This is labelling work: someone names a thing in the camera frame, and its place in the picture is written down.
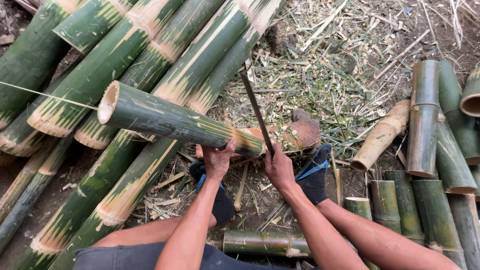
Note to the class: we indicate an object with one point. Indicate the person's right hand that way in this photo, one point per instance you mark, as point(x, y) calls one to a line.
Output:
point(279, 170)

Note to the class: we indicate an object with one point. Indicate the person's left hand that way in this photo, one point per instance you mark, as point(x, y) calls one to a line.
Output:
point(215, 163)

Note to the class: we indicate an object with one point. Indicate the person's right fingers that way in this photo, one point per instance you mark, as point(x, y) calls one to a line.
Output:
point(269, 159)

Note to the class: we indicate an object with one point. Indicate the dark machete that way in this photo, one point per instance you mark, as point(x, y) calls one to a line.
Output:
point(257, 110)

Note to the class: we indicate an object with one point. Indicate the green cut bamboo section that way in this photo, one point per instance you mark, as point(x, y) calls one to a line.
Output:
point(168, 120)

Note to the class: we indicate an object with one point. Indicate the reddish wooden chopping block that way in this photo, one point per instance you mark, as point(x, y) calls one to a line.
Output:
point(296, 135)

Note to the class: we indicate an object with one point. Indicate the person's right black sock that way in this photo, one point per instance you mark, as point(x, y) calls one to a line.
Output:
point(313, 183)

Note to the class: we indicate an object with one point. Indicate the person's black sock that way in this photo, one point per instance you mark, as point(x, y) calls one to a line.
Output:
point(313, 183)
point(221, 204)

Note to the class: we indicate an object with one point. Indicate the person's left black sock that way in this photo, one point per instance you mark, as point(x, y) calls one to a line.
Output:
point(221, 204)

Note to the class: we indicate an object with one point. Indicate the mossy bamboo piece with node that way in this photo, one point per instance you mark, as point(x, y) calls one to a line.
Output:
point(262, 243)

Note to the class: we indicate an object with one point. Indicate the heap of bamboo shavings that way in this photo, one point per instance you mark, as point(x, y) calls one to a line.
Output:
point(322, 75)

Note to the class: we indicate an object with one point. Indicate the tan dry bamboo piece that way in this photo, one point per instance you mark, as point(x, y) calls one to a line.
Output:
point(380, 138)

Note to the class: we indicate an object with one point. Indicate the dark stone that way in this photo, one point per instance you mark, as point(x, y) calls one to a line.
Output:
point(279, 37)

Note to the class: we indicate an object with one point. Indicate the person's left leg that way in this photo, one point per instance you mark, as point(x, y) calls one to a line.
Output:
point(150, 230)

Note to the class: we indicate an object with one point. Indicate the person's leg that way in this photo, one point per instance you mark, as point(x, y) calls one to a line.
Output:
point(382, 240)
point(150, 230)

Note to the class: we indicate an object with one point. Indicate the person's right leg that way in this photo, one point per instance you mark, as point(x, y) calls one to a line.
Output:
point(382, 240)

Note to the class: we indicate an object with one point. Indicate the group of short bamboo pieces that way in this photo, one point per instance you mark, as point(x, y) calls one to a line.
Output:
point(435, 187)

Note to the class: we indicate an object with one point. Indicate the person's grey shorts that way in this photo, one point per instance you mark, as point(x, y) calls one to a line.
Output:
point(123, 258)

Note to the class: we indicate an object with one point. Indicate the pile of long bamboo poles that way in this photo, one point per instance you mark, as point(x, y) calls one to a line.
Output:
point(112, 75)

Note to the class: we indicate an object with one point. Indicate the thin pale bamboo strip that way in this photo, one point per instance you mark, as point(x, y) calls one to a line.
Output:
point(48, 96)

